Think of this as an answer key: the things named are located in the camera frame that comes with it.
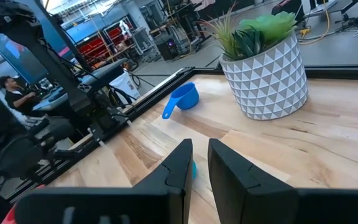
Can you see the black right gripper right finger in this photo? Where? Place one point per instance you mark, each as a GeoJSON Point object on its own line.
{"type": "Point", "coordinates": [244, 193]}

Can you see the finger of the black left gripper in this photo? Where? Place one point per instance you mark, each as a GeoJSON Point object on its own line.
{"type": "Point", "coordinates": [23, 161]}
{"type": "Point", "coordinates": [54, 129]}

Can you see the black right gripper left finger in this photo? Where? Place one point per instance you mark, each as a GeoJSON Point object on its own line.
{"type": "Point", "coordinates": [154, 202]}

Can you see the blue measuring cup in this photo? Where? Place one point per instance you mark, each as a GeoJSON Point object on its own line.
{"type": "Point", "coordinates": [185, 98]}

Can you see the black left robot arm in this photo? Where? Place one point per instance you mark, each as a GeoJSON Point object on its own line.
{"type": "Point", "coordinates": [57, 74]}

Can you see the blue desk mat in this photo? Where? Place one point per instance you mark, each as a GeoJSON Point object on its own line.
{"type": "Point", "coordinates": [54, 99]}

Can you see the person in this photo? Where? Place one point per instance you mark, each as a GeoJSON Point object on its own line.
{"type": "Point", "coordinates": [17, 99]}

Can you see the grey desk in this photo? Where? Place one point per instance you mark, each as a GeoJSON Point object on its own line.
{"type": "Point", "coordinates": [104, 73]}

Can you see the white bin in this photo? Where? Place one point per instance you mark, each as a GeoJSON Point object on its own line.
{"type": "Point", "coordinates": [124, 85]}

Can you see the red storage shelf rack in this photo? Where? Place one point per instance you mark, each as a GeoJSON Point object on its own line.
{"type": "Point", "coordinates": [98, 46]}

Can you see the white triangle-patterned plant pot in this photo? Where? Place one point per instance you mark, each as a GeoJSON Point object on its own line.
{"type": "Point", "coordinates": [269, 84]}

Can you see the green artificial succulent plant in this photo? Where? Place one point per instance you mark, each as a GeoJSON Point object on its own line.
{"type": "Point", "coordinates": [259, 31]}

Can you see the black aluminium table frame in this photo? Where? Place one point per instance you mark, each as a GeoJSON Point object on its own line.
{"type": "Point", "coordinates": [337, 72]}

